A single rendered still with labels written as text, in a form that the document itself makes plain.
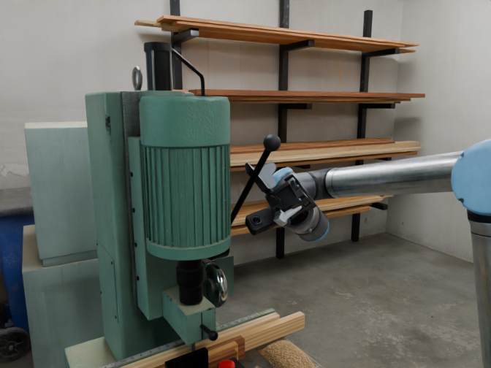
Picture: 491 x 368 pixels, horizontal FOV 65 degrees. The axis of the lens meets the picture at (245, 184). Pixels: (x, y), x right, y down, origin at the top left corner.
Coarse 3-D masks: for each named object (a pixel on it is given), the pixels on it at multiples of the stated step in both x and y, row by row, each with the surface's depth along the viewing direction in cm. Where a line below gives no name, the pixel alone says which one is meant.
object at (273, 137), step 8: (272, 136) 76; (264, 144) 76; (272, 144) 76; (280, 144) 77; (264, 152) 78; (264, 160) 80; (256, 168) 82; (256, 176) 83; (248, 184) 85; (248, 192) 87; (240, 200) 89; (232, 216) 93; (216, 256) 100; (224, 256) 102
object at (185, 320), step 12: (168, 288) 90; (168, 300) 87; (204, 300) 85; (168, 312) 88; (180, 312) 81; (192, 312) 80; (204, 312) 81; (180, 324) 82; (192, 324) 80; (204, 324) 82; (180, 336) 83; (192, 336) 81; (204, 336) 82
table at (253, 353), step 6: (270, 342) 98; (258, 348) 96; (246, 354) 94; (252, 354) 94; (258, 354) 94; (306, 354) 94; (240, 360) 91; (246, 360) 91; (252, 360) 91; (258, 360) 91; (264, 360) 91; (312, 360) 91; (246, 366) 89; (252, 366) 89; (258, 366) 89; (264, 366) 89; (270, 366) 89; (318, 366) 89
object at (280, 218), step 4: (296, 208) 81; (300, 208) 79; (276, 212) 83; (280, 212) 82; (284, 212) 84; (288, 212) 82; (292, 212) 79; (276, 216) 80; (280, 216) 78; (284, 216) 80; (288, 216) 79; (276, 220) 76; (280, 220) 76; (284, 220) 79; (280, 224) 79; (284, 224) 80
